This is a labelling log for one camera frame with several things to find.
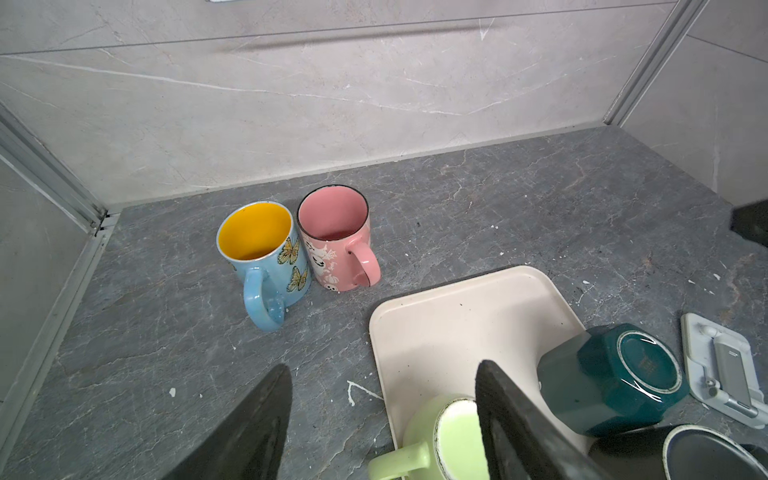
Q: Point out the black mug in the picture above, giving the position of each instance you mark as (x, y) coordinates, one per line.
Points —
(684, 451)

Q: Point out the dark green mug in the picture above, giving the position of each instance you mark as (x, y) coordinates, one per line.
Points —
(610, 380)

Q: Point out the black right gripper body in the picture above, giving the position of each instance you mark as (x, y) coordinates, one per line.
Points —
(751, 222)

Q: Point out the beige plastic tray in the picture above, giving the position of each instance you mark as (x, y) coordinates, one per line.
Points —
(431, 343)

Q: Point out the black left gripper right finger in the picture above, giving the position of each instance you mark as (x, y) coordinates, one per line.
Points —
(519, 441)

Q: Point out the pink ghost pattern mug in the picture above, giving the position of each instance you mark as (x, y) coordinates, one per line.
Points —
(335, 225)

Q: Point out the light green mug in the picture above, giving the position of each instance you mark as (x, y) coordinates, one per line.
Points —
(443, 440)

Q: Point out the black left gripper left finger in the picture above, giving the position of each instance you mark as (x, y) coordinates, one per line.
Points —
(249, 442)

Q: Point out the blue butterfly mug yellow inside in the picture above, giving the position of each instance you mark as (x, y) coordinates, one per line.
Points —
(262, 244)

